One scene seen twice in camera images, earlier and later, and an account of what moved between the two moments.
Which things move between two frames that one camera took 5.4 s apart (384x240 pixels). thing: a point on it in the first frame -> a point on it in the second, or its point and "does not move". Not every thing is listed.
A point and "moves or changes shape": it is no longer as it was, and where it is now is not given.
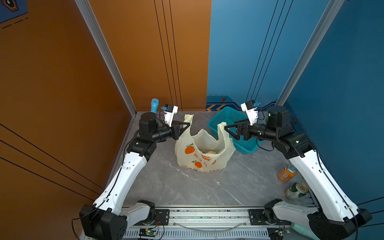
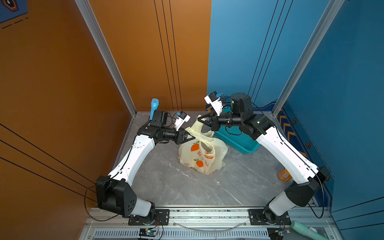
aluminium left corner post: x=106 y=53 does not move
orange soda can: x=286 y=173 does not move
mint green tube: x=304 y=231 does not move
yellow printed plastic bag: x=201 y=152 moves or changes shape
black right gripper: x=245 y=126 -> x=214 y=122
